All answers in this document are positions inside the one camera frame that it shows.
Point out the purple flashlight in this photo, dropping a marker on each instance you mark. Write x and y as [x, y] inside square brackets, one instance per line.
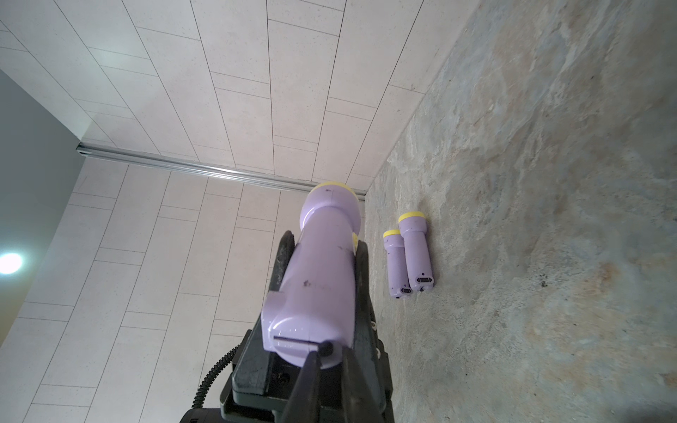
[313, 310]
[396, 266]
[413, 228]

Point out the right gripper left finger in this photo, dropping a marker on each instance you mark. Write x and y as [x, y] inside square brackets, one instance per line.
[303, 406]

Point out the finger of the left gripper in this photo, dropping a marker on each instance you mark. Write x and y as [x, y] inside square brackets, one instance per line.
[364, 333]
[282, 259]

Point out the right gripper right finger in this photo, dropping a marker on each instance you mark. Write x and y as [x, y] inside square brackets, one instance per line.
[357, 401]

